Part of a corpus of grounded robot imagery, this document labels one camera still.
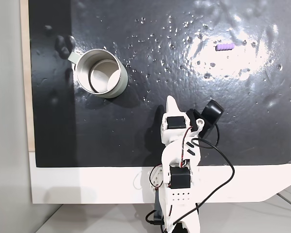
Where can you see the black camera box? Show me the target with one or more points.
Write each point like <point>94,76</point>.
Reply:
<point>212,110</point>

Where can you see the pale green steel mug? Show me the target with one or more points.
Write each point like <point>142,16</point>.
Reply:
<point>99,77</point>

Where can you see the black table mat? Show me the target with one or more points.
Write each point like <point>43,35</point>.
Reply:
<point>135,121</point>

